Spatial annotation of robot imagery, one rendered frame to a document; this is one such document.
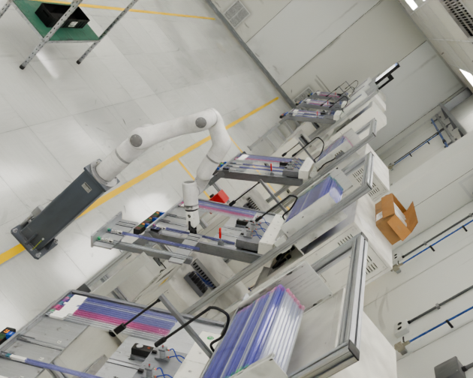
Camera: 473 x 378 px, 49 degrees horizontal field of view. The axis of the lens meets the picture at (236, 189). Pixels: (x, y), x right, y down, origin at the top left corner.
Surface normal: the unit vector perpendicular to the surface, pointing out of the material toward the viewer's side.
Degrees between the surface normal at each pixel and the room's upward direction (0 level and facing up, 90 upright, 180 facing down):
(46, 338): 44
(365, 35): 90
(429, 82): 90
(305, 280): 90
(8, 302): 0
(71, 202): 90
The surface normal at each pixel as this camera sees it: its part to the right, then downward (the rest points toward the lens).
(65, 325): 0.07, -0.95
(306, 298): -0.26, 0.27
